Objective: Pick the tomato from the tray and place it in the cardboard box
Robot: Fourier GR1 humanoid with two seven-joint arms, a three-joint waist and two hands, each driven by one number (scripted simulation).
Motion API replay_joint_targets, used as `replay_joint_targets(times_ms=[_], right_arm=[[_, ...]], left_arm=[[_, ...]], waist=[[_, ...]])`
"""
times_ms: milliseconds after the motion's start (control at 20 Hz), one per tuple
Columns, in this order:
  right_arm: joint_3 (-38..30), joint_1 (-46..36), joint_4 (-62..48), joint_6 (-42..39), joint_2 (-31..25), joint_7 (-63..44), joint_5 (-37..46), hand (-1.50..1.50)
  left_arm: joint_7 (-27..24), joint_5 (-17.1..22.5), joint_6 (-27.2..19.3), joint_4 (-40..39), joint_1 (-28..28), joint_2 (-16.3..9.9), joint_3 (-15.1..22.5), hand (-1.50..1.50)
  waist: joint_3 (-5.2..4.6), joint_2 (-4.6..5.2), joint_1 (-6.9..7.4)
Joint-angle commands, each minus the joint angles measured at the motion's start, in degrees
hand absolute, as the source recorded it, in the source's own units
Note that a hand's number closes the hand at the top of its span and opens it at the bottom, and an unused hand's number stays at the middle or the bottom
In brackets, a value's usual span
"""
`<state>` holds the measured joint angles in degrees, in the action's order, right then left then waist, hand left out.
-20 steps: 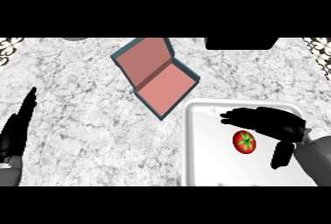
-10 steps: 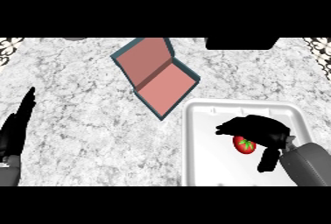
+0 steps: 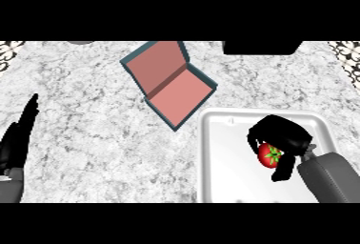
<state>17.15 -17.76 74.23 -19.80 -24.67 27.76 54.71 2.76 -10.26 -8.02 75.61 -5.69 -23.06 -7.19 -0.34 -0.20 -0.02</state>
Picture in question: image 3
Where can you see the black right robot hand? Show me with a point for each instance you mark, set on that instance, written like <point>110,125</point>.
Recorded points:
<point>280,132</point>

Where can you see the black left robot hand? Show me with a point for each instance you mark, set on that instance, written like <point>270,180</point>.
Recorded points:
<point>20,133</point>

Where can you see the red tomato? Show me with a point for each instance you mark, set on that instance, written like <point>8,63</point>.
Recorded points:
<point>268,156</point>

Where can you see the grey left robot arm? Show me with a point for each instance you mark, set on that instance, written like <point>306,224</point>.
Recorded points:
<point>10,187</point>

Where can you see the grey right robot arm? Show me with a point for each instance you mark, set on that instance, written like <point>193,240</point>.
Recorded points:
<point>332,178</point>

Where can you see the white tray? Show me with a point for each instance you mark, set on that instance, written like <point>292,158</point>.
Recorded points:
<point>224,158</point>

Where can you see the pink open box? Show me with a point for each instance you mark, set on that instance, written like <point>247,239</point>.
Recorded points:
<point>174,85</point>

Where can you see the black appliance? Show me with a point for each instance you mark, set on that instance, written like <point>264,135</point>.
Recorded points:
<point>259,47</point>

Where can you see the grey round object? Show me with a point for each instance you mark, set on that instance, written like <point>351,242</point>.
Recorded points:
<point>79,42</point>

